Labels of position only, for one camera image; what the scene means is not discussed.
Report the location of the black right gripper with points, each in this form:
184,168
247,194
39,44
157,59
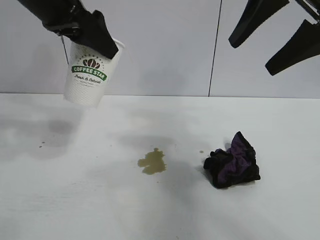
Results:
312,10

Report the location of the brown coffee spill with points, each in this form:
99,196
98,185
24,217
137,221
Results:
152,162

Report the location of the purple and black cloth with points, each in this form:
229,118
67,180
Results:
232,165

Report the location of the white paper coffee cup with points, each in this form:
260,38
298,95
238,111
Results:
87,87

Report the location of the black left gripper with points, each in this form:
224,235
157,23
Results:
57,15

